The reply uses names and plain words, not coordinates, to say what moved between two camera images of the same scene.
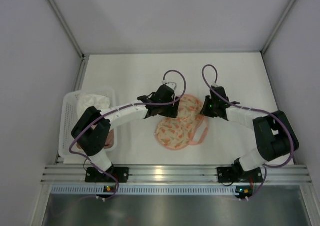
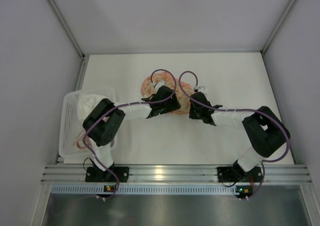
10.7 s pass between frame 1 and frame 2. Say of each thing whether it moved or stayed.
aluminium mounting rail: stayed
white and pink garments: stayed
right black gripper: moved
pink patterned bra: moved
